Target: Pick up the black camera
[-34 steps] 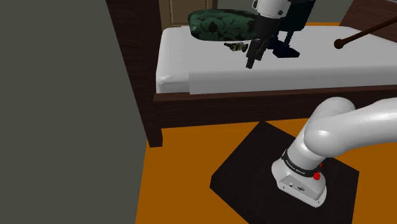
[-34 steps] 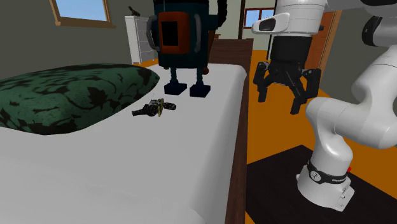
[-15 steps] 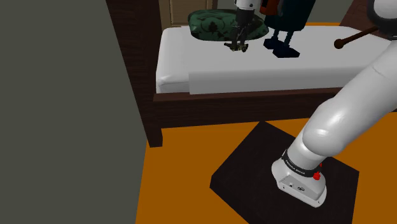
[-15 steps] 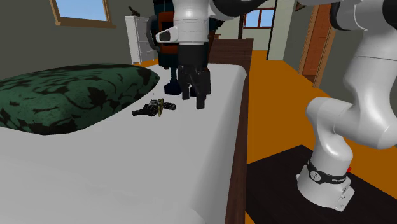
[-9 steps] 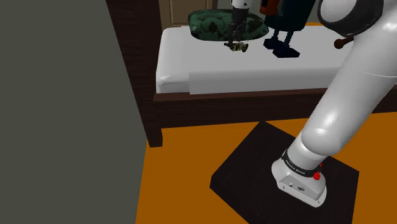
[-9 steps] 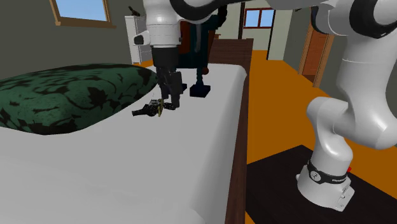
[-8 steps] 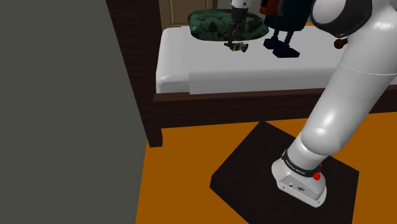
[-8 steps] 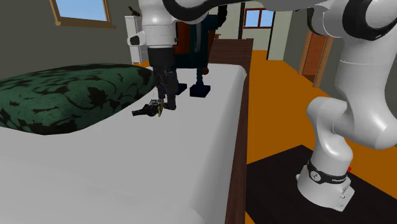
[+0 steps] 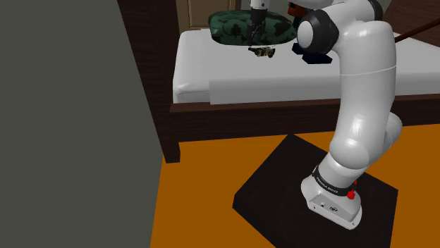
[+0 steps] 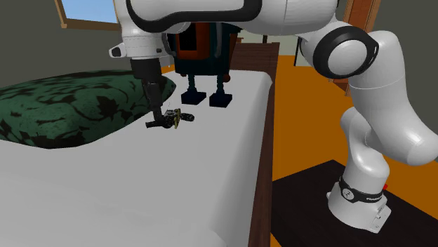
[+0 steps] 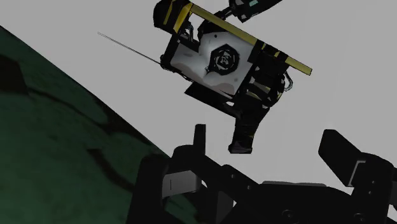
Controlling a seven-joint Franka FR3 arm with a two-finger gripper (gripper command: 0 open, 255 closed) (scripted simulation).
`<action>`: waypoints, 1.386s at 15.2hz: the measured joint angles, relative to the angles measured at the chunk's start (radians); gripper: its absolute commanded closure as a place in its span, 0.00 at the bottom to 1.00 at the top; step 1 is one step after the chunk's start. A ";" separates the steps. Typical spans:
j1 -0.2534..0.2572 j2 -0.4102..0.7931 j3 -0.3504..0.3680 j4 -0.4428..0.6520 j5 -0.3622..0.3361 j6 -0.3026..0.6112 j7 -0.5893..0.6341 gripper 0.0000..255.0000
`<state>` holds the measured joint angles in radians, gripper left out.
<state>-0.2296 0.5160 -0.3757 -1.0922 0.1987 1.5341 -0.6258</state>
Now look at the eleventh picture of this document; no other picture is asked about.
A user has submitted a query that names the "black object with teal mark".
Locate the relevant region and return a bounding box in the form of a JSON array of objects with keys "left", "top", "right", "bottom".
[{"left": 228, "top": 0, "right": 284, "bottom": 24}]

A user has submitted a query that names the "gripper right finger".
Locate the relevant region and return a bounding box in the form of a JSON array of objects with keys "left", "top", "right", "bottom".
[{"left": 317, "top": 129, "right": 397, "bottom": 224}]

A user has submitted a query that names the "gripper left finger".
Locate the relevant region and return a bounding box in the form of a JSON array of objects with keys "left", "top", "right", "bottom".
[{"left": 125, "top": 123, "right": 259, "bottom": 224}]

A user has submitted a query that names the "black yellow white hand tool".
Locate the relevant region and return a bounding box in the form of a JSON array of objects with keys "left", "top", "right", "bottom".
[{"left": 97, "top": 0, "right": 313, "bottom": 155}]

